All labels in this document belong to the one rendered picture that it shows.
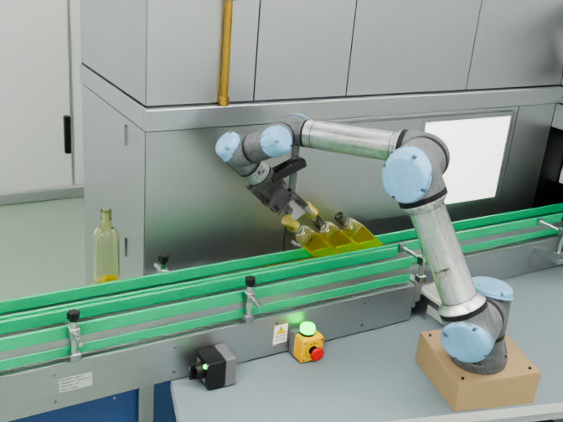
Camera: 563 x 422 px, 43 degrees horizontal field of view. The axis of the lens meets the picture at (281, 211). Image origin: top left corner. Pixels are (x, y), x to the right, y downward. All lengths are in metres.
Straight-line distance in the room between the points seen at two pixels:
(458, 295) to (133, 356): 0.80
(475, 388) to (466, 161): 0.95
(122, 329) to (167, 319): 0.12
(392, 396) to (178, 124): 0.91
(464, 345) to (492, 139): 1.09
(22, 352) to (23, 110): 3.31
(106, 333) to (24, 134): 3.30
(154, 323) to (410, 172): 0.73
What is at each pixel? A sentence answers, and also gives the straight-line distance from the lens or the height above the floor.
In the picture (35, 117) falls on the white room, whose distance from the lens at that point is 4.96.
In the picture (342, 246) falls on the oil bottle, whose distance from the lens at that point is 2.16.
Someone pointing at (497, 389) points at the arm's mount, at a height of 0.81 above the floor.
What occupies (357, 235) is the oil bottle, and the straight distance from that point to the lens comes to 2.18.
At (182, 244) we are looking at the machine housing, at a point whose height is 0.99.
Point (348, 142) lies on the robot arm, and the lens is 1.82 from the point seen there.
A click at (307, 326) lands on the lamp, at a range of 1.98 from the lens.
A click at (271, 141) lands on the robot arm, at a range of 1.78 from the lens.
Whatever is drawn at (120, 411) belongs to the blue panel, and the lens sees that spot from 1.93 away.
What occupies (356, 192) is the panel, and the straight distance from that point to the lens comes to 2.32.
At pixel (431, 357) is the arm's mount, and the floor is 0.81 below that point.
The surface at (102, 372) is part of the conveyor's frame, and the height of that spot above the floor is 0.83.
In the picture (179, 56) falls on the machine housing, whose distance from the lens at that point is 1.92.
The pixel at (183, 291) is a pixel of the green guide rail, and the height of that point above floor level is 0.95.
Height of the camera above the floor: 1.86
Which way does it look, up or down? 22 degrees down
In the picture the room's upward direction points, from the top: 5 degrees clockwise
